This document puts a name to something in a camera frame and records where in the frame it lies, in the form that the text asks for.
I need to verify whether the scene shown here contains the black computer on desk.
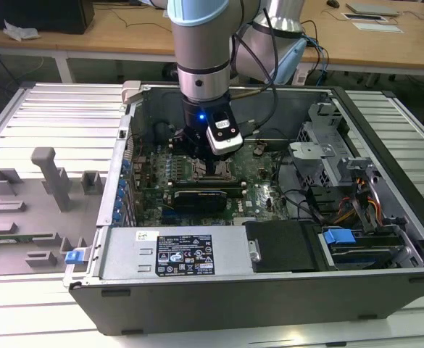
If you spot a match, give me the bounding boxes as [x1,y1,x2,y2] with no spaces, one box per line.
[0,0,96,36]

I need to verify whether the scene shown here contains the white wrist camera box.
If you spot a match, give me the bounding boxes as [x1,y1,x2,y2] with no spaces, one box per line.
[205,111,244,155]

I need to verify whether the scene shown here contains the black open PC case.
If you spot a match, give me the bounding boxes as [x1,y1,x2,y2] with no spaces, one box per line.
[62,81,424,336]

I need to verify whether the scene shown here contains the wooden desk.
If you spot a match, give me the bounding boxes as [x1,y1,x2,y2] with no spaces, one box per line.
[0,0,424,72]

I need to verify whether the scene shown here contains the black power supply label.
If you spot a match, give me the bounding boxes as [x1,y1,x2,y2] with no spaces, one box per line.
[155,233,217,277]

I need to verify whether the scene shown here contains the hard disk in blue carrier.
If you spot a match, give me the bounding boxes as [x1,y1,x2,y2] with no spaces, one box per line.
[320,226,407,270]

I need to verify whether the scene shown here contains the black wire bundle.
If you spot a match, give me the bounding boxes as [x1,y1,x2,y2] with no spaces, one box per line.
[275,154,331,223]

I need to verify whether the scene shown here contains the black RAM slot row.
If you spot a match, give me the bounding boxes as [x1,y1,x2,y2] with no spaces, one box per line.
[171,180,249,191]

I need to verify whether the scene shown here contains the blue cable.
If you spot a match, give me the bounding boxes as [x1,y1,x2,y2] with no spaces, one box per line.
[307,35,331,87]

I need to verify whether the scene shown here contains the silver power supply unit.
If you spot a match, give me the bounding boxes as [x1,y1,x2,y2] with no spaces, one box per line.
[99,227,257,282]

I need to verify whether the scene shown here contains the black graphics card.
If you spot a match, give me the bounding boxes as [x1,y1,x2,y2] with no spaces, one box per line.
[172,188,229,215]

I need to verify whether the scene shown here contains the black camera cable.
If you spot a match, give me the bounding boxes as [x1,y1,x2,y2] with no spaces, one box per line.
[240,7,280,137]

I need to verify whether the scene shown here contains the grey laptop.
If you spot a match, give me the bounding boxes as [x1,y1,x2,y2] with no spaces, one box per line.
[344,1,402,17]

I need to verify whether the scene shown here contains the grey case handle latch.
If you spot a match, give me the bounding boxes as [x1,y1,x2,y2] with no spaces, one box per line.
[120,80,143,105]

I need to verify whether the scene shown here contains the orange and yellow wires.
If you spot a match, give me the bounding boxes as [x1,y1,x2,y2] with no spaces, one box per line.
[336,176,383,226]

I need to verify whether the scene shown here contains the metal socket cover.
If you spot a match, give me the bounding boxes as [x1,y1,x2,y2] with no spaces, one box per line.
[188,158,233,181]

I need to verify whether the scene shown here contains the green RAM stick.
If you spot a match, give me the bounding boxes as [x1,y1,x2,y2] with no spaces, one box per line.
[0,235,55,244]

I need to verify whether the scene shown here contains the metal disk bay cage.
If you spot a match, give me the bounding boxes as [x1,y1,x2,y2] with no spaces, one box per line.
[288,102,379,191]

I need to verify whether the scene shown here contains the CPU socket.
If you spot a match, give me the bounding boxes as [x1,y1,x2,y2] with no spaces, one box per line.
[185,156,235,183]

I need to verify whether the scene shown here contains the blue case latch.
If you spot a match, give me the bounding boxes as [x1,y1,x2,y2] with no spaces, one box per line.
[64,249,90,266]

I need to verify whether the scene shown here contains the green motherboard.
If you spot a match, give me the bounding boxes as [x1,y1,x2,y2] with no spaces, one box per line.
[131,139,296,228]

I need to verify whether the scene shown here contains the grey parts rack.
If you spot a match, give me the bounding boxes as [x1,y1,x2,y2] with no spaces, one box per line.
[0,146,108,277]

